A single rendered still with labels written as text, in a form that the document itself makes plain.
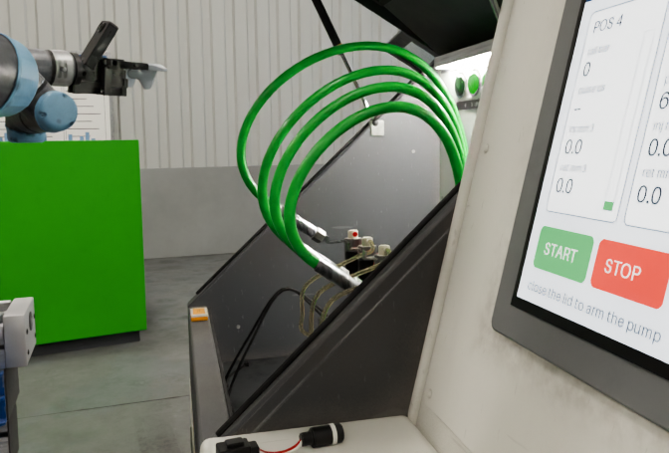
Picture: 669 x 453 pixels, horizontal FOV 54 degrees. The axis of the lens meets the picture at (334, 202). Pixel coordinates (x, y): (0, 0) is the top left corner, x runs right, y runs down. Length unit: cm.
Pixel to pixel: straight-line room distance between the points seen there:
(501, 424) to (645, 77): 29
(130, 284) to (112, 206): 51
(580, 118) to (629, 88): 5
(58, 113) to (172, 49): 626
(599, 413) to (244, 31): 735
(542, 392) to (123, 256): 390
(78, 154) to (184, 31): 365
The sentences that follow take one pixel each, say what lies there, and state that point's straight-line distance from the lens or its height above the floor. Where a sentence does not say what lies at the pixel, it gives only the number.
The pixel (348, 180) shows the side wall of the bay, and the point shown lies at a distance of 136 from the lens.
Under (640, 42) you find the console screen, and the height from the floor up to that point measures 134.
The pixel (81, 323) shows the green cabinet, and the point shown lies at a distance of 436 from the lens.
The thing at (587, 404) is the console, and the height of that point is 110.
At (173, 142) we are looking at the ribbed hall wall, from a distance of 748.
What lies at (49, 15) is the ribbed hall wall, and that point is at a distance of 759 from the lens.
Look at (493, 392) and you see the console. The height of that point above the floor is 106.
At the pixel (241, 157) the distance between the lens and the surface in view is 100.
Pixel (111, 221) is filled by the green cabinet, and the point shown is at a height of 80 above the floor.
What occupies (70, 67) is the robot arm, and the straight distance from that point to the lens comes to 149.
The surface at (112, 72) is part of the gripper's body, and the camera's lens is 154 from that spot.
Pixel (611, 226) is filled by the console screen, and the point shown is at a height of 121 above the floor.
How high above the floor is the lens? 128
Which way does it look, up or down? 5 degrees down
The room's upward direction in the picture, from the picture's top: 1 degrees counter-clockwise
